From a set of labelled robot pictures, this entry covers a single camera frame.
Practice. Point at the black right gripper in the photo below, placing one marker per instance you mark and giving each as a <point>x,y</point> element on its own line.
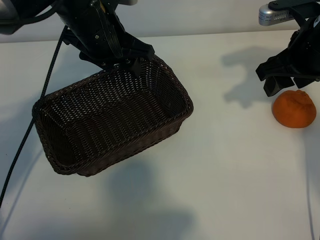
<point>300,57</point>

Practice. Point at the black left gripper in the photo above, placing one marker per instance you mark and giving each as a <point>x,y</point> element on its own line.
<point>85,25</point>

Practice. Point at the orange fruit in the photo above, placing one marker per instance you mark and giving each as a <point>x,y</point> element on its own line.
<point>293,110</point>

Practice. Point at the dark brown wicker basket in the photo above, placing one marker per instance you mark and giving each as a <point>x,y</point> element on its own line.
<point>112,120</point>

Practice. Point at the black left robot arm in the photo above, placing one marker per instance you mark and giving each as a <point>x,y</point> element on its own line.
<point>7,15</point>

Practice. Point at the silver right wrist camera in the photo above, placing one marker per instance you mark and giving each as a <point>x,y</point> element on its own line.
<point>270,15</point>

